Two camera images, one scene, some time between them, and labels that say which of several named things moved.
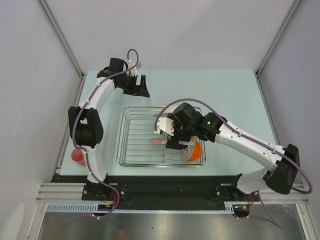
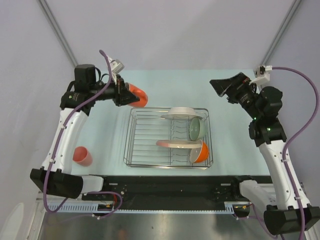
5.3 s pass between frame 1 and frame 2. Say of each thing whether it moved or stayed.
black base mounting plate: stayed
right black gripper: moved
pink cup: stayed
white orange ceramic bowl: moved
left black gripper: moved
